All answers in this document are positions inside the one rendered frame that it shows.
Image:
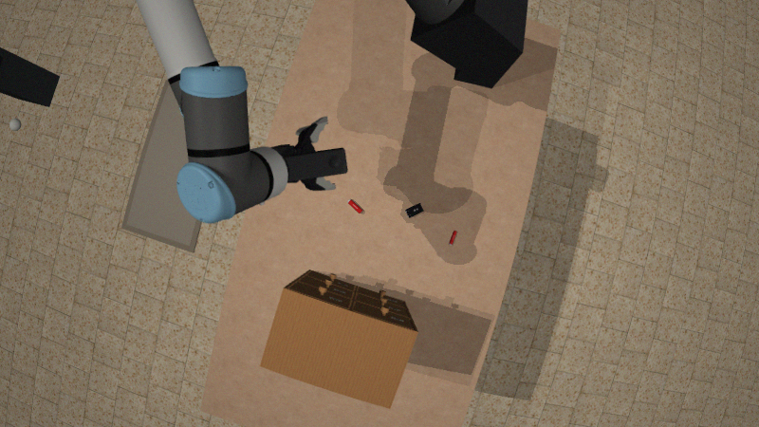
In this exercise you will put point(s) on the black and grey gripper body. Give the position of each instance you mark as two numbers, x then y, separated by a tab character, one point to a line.
286	149

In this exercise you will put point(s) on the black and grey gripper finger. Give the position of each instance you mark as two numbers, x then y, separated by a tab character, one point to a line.
319	184
311	133

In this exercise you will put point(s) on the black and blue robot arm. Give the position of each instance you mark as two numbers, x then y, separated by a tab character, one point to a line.
221	179

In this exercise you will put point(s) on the brown wooden chest of drawers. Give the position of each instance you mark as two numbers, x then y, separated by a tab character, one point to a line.
336	348

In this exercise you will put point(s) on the red aa battery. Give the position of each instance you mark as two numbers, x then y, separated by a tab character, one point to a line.
354	205

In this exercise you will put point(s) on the dark brown wooden drawer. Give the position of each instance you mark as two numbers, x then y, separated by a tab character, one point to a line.
332	277
381	293
382	302
323	295
333	289
383	314

